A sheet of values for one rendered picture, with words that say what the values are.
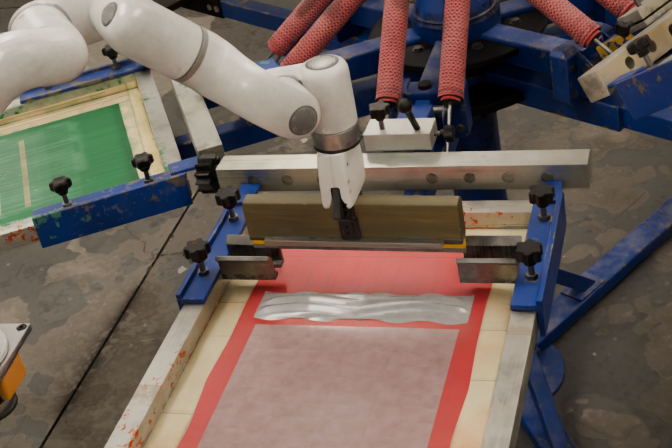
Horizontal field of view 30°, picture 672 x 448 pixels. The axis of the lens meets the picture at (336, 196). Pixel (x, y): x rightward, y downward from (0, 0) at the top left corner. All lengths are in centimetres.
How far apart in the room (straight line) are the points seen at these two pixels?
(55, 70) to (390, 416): 68
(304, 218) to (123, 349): 179
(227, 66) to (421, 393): 55
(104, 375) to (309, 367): 176
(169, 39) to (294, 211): 42
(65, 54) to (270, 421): 62
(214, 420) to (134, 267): 219
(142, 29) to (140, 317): 221
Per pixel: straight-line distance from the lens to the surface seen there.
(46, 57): 165
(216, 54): 175
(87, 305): 397
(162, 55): 172
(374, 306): 203
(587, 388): 327
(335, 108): 186
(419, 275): 210
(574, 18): 245
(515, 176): 220
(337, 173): 190
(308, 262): 218
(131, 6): 171
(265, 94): 175
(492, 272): 200
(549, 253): 201
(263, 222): 204
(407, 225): 197
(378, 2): 293
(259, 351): 201
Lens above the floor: 219
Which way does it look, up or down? 32 degrees down
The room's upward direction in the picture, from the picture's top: 12 degrees counter-clockwise
